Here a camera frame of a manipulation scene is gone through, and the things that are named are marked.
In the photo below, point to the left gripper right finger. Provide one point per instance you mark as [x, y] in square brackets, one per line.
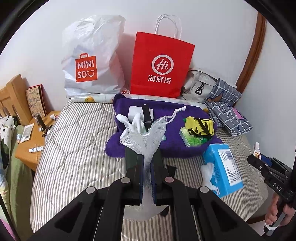
[159, 172]

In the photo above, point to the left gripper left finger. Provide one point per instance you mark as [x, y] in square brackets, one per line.
[132, 193]

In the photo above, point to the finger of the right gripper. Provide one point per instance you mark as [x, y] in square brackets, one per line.
[267, 160]
[256, 162]

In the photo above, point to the dark green box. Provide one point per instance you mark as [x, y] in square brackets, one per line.
[137, 166]

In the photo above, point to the patterned small card packet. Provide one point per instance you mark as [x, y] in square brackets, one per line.
[256, 150]

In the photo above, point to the white mesh drawstring bag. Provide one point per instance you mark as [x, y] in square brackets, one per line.
[147, 144]

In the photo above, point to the blue tissue pack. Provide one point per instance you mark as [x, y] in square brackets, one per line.
[226, 175]

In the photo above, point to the white cotton glove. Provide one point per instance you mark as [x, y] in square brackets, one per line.
[137, 125]

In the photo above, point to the white tissue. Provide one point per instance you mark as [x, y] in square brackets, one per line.
[207, 174]

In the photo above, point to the green wet wipes pack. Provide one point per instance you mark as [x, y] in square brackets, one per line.
[193, 139]

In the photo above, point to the yellow pouch with black strap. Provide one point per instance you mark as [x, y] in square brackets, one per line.
[199, 127]

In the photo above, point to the person right hand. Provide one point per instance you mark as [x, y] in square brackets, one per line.
[272, 211]

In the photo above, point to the striped bed quilt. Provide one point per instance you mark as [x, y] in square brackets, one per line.
[74, 158]

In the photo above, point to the purple towel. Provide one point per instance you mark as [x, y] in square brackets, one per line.
[173, 146]

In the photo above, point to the grey plaid cloth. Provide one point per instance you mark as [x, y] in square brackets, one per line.
[220, 103]

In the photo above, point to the beige backpack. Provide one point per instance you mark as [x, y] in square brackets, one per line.
[201, 87]

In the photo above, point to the red paper bag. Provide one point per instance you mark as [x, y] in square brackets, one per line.
[160, 63]

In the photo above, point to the wooden bedside table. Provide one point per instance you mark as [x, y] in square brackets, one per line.
[22, 152]

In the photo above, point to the white Miniso plastic bag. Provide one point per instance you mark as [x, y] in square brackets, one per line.
[90, 62]

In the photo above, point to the brown framed book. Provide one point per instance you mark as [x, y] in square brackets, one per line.
[36, 101]

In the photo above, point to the wooden headboard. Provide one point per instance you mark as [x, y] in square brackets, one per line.
[14, 101]

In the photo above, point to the brown wooden door frame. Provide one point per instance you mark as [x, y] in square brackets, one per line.
[253, 54]

